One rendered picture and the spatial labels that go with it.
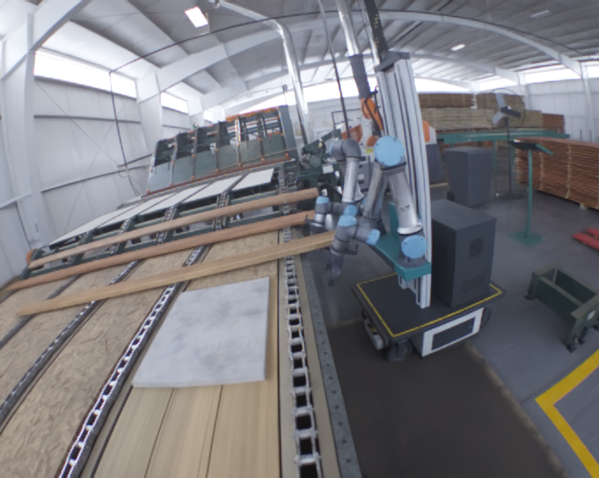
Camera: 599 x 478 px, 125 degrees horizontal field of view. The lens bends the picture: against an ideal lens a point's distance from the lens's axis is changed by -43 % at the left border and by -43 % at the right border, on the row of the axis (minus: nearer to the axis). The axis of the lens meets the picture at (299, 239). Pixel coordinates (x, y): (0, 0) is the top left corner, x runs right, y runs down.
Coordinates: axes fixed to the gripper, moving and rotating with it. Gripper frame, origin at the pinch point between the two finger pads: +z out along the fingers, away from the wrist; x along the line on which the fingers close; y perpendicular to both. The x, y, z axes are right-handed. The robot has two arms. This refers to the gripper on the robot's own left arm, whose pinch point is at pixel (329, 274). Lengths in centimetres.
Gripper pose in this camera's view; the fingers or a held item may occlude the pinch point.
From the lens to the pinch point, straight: 136.3
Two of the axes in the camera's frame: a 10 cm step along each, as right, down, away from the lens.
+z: -2.2, 8.7, 4.4
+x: 0.3, 4.6, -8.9
